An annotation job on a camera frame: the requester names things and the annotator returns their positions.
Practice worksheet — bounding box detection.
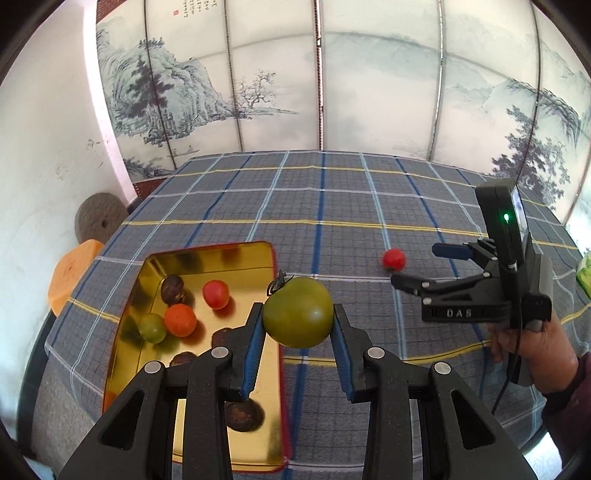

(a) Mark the small red tomato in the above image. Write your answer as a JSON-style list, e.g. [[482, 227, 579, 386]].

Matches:
[[382, 248, 407, 271]]

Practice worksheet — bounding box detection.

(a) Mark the small green tomato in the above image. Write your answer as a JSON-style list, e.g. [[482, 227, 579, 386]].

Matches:
[[137, 313, 167, 344]]

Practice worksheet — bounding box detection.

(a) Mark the large green tomato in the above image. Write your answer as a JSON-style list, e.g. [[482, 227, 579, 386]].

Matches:
[[262, 271, 334, 349]]

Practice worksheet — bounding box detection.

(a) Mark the person's right hand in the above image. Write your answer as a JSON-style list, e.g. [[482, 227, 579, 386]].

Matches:
[[487, 312, 579, 395]]

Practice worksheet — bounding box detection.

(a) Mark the orange tangerine near corner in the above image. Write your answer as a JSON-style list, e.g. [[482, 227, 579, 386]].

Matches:
[[102, 391, 117, 413]]

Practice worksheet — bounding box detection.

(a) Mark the dark brown passion fruit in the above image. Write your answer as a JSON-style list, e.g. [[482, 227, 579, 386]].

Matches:
[[169, 351, 197, 367]]

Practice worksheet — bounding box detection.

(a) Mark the blue plaid tablecloth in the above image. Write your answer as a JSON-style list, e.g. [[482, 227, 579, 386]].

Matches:
[[44, 149, 591, 480]]

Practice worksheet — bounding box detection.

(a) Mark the orange tangerine in tray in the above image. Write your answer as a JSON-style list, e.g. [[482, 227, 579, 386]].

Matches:
[[163, 303, 198, 338]]

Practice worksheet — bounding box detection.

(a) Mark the gold rectangular tin tray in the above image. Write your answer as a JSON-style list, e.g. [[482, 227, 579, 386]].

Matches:
[[104, 241, 290, 474]]

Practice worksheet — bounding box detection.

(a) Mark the landscape painted folding screen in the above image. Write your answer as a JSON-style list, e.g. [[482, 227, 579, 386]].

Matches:
[[96, 1, 590, 222]]

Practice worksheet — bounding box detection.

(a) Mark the orange stool cushion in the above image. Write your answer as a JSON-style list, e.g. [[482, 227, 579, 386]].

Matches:
[[47, 239, 104, 317]]

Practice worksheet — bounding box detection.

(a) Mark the round grey millstone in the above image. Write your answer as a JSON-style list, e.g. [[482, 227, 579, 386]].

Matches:
[[74, 192, 128, 244]]

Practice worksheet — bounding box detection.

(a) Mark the black camera with green light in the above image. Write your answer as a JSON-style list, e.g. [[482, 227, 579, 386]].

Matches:
[[475, 178, 531, 270]]

